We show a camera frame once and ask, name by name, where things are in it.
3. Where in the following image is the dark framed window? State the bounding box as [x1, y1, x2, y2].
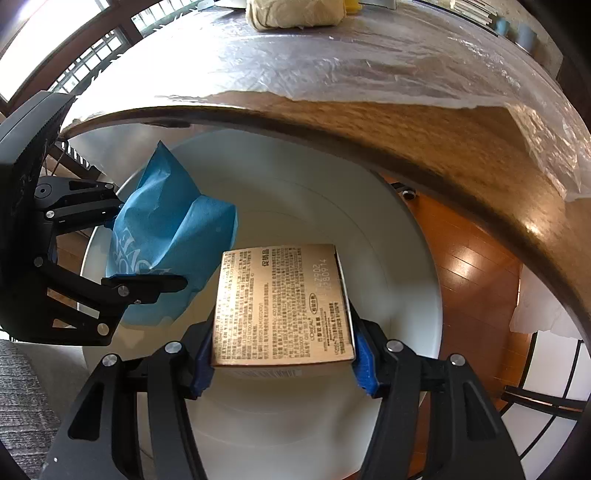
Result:
[0, 0, 155, 118]

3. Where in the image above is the soft tissue packet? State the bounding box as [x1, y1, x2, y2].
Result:
[246, 0, 345, 31]

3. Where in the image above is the large grey cylindrical cup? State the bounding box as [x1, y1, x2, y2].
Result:
[516, 23, 539, 49]

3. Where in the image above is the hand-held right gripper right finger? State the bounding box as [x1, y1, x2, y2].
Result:
[350, 318, 527, 480]

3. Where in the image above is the stack of books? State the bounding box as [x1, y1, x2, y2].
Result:
[450, 0, 497, 26]

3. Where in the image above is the copper printed cardboard box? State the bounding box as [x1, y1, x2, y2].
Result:
[210, 244, 357, 368]

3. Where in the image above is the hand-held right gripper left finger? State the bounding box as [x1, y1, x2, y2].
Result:
[44, 318, 218, 480]

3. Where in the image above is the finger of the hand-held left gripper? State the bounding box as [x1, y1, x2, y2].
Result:
[32, 175, 123, 236]
[18, 257, 188, 347]

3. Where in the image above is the white round bin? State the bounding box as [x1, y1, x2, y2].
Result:
[76, 129, 444, 480]

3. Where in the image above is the white panel sliding door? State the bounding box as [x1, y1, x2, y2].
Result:
[501, 330, 591, 462]

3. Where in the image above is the grey woven seat cushion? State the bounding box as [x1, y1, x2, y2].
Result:
[0, 339, 93, 480]

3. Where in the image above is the blue paper packet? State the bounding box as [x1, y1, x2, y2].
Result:
[105, 141, 238, 326]

